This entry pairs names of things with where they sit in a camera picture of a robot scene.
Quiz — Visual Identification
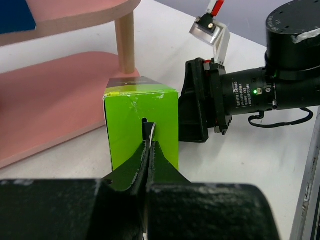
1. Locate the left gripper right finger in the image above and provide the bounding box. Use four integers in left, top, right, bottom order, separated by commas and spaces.
146, 141, 280, 240

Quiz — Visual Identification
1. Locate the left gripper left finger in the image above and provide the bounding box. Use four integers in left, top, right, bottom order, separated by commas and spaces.
0, 141, 148, 240

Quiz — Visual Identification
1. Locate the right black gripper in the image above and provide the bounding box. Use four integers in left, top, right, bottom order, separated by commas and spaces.
178, 58, 275, 143

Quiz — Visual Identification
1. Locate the black green razor box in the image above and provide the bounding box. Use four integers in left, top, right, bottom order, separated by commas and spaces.
103, 76, 179, 170

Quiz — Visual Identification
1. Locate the blue razor box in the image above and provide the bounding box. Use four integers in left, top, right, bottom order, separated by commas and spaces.
0, 0, 37, 35

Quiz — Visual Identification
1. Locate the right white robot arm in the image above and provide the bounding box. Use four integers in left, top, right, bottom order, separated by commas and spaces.
178, 0, 320, 143

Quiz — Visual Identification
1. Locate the pink three-tier shelf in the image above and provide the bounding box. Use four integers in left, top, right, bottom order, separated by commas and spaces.
0, 0, 139, 168

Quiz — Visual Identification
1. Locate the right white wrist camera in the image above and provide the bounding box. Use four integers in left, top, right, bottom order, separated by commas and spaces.
189, 0, 231, 65

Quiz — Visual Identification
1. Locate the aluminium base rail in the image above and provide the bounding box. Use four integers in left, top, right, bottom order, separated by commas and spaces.
289, 112, 320, 240

